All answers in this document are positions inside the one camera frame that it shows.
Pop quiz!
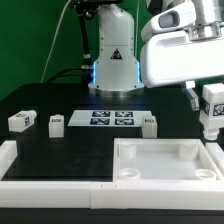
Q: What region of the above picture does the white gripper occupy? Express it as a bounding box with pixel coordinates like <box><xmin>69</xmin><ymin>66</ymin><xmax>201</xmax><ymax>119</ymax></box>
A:
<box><xmin>140</xmin><ymin>31</ymin><xmax>224</xmax><ymax>111</ymax></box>

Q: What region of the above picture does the white square tabletop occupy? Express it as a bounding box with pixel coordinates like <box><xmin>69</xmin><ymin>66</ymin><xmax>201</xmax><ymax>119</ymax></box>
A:
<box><xmin>113</xmin><ymin>138</ymin><xmax>224</xmax><ymax>181</ymax></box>

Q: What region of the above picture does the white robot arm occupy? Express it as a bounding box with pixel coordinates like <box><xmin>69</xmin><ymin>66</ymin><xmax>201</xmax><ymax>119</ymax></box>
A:
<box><xmin>88</xmin><ymin>0</ymin><xmax>224</xmax><ymax>97</ymax></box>

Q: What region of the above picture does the white U-shaped obstacle fence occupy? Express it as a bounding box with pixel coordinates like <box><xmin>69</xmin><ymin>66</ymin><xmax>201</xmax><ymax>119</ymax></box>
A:
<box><xmin>0</xmin><ymin>141</ymin><xmax>224</xmax><ymax>210</ymax></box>

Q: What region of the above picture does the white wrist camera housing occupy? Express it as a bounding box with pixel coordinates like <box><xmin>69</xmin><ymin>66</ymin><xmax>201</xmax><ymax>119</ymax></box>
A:
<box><xmin>141</xmin><ymin>1</ymin><xmax>196</xmax><ymax>42</ymax></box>

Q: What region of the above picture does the black cable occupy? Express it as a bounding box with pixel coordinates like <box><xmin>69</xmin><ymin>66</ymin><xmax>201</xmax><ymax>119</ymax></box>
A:
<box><xmin>45</xmin><ymin>66</ymin><xmax>93</xmax><ymax>84</ymax></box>

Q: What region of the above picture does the white AprilTag base plate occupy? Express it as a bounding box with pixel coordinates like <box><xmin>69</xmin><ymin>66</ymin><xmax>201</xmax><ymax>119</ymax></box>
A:
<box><xmin>68</xmin><ymin>110</ymin><xmax>152</xmax><ymax>127</ymax></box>

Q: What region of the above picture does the white cable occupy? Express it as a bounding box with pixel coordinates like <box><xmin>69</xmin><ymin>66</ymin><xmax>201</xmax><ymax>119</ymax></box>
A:
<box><xmin>40</xmin><ymin>0</ymin><xmax>73</xmax><ymax>84</ymax></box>

